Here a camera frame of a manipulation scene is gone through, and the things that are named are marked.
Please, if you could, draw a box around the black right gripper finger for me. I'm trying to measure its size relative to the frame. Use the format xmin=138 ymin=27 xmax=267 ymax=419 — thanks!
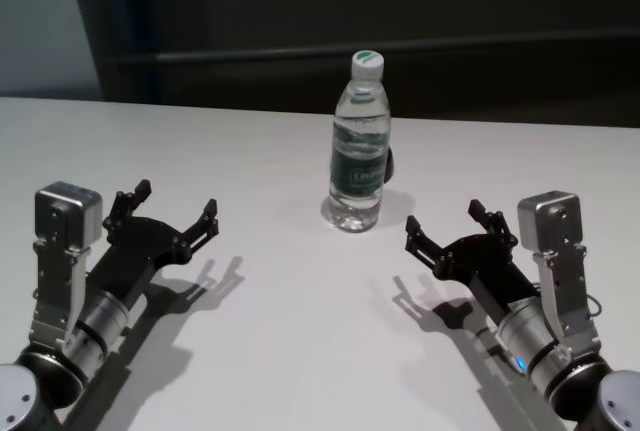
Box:
xmin=404 ymin=215 xmax=454 ymax=280
xmin=468 ymin=199 xmax=518 ymax=252

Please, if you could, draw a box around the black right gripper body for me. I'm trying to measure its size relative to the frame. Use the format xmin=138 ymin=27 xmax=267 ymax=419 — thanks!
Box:
xmin=439 ymin=234 xmax=541 ymax=317

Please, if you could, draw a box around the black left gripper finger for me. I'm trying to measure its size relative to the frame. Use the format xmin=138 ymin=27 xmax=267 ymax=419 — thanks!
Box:
xmin=102 ymin=179 xmax=152 ymax=232
xmin=172 ymin=198 xmax=220 ymax=262

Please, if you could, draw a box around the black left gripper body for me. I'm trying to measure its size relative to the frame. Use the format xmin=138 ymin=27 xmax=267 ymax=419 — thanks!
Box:
xmin=82 ymin=215 xmax=191 ymax=310

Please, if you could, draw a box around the clear water bottle green label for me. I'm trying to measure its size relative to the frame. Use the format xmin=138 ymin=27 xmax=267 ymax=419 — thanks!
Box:
xmin=327 ymin=49 xmax=392 ymax=233

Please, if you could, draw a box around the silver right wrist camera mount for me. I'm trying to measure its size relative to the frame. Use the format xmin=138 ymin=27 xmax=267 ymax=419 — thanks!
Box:
xmin=517 ymin=191 xmax=589 ymax=352

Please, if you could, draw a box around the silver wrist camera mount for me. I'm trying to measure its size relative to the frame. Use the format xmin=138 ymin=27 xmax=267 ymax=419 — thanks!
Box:
xmin=517 ymin=191 xmax=589 ymax=352
xmin=27 ymin=180 xmax=104 ymax=352

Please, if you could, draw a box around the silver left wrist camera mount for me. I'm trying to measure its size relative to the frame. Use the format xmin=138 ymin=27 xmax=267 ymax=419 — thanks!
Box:
xmin=27 ymin=180 xmax=104 ymax=352

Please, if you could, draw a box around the thin right arm cable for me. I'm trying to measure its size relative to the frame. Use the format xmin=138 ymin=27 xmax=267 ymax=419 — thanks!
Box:
xmin=584 ymin=293 xmax=607 ymax=321

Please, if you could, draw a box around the blue upright metal post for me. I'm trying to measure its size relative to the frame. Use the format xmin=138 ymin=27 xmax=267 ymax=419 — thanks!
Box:
xmin=122 ymin=0 xmax=151 ymax=100

